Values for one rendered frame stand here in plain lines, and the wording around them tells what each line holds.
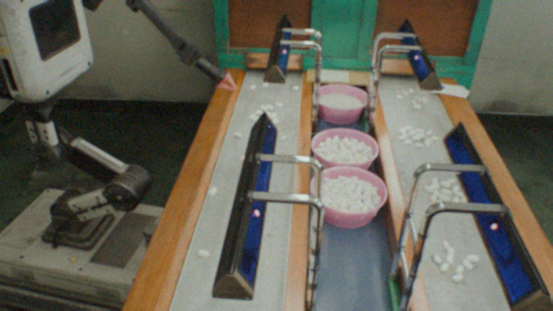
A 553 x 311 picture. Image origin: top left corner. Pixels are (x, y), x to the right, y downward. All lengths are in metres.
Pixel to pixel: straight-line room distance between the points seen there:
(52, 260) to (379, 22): 1.82
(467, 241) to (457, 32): 1.28
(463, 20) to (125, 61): 2.35
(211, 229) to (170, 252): 0.17
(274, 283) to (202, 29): 2.40
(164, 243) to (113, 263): 0.44
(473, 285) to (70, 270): 1.36
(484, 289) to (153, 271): 0.93
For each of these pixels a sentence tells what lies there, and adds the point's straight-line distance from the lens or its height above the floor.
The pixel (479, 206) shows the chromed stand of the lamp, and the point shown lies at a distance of 1.08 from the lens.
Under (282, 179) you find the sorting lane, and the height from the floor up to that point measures 0.74.
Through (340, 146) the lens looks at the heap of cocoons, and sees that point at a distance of 1.91.
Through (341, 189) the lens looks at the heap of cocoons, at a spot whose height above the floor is 0.74.
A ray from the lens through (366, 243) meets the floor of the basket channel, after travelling 1.57.
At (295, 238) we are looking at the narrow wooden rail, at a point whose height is 0.76.
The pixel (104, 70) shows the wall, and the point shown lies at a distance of 3.77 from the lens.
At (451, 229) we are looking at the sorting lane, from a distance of 1.60.
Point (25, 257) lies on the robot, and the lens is 1.99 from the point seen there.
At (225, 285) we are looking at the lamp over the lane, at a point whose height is 1.08.
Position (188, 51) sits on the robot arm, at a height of 1.04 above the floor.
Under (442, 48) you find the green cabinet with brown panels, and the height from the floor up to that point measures 0.91.
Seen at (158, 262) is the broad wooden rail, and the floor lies 0.76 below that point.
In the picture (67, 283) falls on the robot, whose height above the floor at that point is 0.41.
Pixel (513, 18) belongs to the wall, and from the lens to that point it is 3.62.
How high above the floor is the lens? 1.75
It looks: 34 degrees down
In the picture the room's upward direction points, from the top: 1 degrees clockwise
